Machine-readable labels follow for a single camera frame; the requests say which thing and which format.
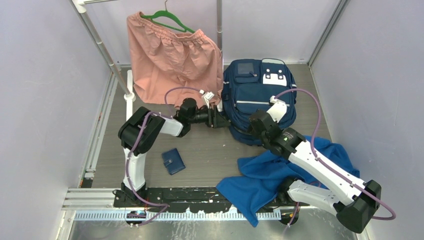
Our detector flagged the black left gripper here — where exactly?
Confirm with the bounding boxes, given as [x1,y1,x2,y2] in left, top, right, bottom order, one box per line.
[188,103,231,129]

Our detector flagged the navy blue backpack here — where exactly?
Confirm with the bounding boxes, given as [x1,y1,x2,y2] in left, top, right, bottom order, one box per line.
[221,58,297,146]

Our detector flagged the small blue wallet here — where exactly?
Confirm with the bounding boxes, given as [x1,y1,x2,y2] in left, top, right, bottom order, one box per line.
[161,148,186,176]

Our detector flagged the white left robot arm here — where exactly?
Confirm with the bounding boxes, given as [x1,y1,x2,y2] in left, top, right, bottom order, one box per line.
[117,92,230,207]

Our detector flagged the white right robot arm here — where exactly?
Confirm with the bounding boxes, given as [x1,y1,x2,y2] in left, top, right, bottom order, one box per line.
[248,100,382,234]

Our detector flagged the blue cloth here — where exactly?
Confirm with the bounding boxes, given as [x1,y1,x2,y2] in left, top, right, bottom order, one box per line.
[215,135,361,228]

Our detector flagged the pink shorts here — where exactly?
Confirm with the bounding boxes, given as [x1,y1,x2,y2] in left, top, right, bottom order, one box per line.
[126,12,224,108]

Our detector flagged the metal clothes rack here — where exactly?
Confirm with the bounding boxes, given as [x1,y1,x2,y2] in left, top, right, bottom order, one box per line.
[69,0,225,128]

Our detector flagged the green clothes hanger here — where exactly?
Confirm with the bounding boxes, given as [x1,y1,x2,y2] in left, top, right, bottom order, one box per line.
[139,0,196,34]

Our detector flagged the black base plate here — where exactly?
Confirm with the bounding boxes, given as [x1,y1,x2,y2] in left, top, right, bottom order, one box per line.
[113,187,311,215]

